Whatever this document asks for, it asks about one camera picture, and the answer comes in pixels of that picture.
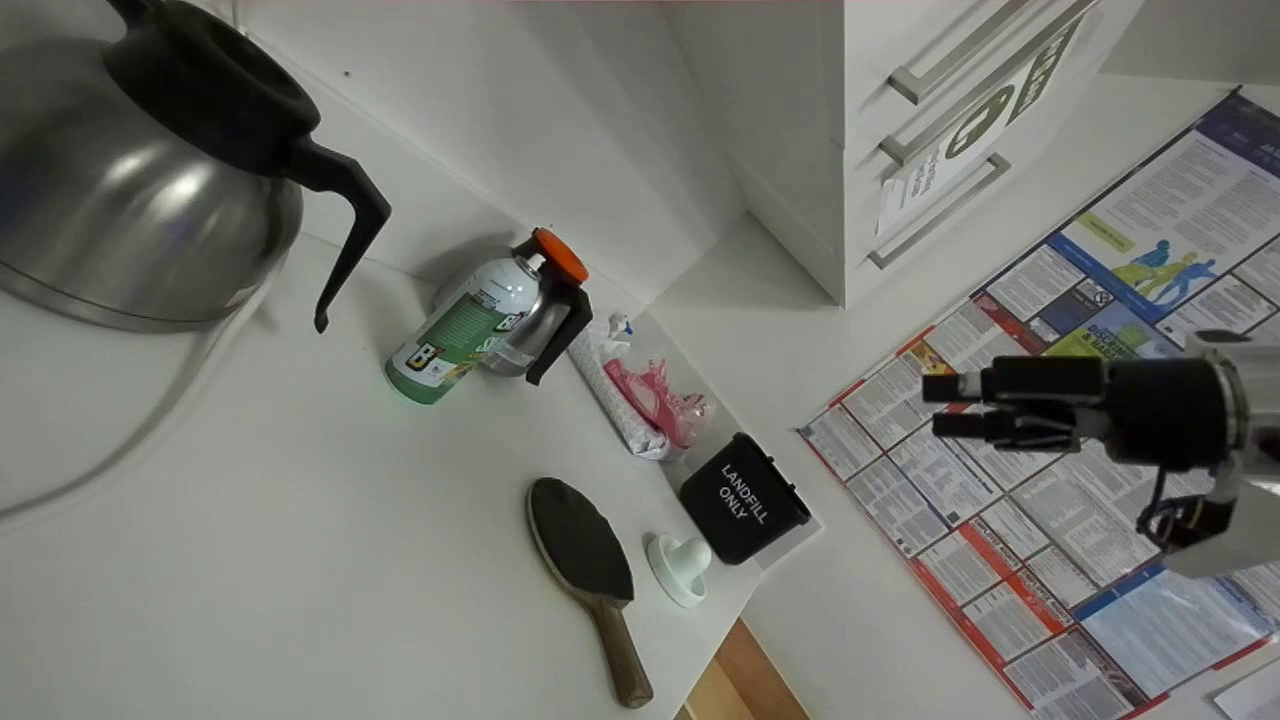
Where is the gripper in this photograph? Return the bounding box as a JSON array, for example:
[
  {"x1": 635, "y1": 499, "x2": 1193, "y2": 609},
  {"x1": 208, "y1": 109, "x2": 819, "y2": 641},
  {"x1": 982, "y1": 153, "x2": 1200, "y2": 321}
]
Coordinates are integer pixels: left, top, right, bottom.
[{"x1": 921, "y1": 356, "x2": 1234, "y2": 472}]

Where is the white kitchen cabinet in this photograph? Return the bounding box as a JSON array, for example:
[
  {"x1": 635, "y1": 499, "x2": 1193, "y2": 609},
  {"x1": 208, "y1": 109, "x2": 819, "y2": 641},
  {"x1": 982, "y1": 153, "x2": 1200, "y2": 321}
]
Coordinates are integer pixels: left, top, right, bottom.
[{"x1": 668, "y1": 0, "x2": 1147, "y2": 310}]

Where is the green and white paper sign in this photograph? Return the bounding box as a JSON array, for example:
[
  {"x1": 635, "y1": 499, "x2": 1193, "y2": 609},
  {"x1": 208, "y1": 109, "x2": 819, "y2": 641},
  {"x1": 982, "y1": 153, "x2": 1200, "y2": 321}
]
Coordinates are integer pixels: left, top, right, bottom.
[{"x1": 877, "y1": 14, "x2": 1087, "y2": 237}]

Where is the black waste bin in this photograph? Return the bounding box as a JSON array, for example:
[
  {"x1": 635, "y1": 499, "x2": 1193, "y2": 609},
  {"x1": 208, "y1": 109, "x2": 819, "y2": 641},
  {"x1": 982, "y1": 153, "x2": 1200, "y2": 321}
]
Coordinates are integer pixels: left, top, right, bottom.
[{"x1": 679, "y1": 431, "x2": 814, "y2": 567}]

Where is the white paper sheet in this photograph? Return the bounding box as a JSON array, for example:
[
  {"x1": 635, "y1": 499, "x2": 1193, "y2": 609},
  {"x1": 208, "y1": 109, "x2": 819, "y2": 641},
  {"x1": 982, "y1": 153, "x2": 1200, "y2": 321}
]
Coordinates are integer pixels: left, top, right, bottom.
[{"x1": 1213, "y1": 655, "x2": 1280, "y2": 720}]

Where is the pink plastic bag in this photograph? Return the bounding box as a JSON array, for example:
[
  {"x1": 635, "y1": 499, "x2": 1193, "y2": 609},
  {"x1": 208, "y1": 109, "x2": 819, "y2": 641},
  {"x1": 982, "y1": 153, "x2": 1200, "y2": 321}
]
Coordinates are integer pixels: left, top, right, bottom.
[{"x1": 603, "y1": 357, "x2": 713, "y2": 450}]

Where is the white mushroom-shaped knob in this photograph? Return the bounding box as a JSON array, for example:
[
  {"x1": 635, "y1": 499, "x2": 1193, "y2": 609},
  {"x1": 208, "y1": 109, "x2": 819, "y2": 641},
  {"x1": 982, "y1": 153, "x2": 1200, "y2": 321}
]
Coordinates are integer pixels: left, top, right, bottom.
[{"x1": 644, "y1": 532, "x2": 714, "y2": 610}]

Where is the white patterned wrapped roll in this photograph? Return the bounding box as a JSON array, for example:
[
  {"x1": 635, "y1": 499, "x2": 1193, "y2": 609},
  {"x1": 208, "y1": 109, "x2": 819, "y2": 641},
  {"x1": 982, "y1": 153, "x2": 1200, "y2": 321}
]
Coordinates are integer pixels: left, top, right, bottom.
[{"x1": 567, "y1": 312, "x2": 673, "y2": 462}]

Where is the table tennis paddle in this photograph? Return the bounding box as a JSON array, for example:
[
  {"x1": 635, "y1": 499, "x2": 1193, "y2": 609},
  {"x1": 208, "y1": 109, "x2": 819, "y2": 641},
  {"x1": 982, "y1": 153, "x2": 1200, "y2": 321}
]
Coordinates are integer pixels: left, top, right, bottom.
[{"x1": 525, "y1": 476, "x2": 656, "y2": 710}]

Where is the small carafe with orange lid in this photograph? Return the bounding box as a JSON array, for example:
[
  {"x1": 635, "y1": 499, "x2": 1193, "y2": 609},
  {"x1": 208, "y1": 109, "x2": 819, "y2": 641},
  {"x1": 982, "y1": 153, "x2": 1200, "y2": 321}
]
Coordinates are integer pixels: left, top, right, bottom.
[{"x1": 479, "y1": 227, "x2": 595, "y2": 387}]

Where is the green and white spray can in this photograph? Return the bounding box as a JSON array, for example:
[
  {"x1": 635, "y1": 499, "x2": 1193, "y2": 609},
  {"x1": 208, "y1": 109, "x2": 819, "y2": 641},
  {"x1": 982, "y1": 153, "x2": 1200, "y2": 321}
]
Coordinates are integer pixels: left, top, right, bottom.
[{"x1": 384, "y1": 257, "x2": 542, "y2": 407}]

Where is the large steel coffee carafe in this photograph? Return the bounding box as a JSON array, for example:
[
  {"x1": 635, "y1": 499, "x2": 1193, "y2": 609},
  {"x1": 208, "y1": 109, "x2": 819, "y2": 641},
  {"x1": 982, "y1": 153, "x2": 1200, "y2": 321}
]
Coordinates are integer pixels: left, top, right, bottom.
[{"x1": 0, "y1": 0, "x2": 393, "y2": 335}]

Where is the large printed wall poster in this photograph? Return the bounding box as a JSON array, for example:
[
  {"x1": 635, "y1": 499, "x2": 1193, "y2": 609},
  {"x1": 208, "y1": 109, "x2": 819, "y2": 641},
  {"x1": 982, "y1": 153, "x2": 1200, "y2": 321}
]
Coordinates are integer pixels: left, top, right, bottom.
[{"x1": 797, "y1": 90, "x2": 1280, "y2": 720}]

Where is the silver cabinet door handle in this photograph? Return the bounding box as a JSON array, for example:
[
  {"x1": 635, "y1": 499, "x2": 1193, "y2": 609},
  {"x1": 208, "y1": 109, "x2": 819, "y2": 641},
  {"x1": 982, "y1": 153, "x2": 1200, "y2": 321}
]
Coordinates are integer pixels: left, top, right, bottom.
[
  {"x1": 887, "y1": 0, "x2": 1076, "y2": 105},
  {"x1": 879, "y1": 0, "x2": 1103, "y2": 167},
  {"x1": 867, "y1": 152, "x2": 1012, "y2": 271}
]

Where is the white cable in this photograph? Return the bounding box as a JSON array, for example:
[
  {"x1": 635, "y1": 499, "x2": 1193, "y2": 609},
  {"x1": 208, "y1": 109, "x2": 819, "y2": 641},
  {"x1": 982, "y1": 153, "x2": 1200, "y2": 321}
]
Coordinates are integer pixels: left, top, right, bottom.
[{"x1": 0, "y1": 278, "x2": 283, "y2": 522}]

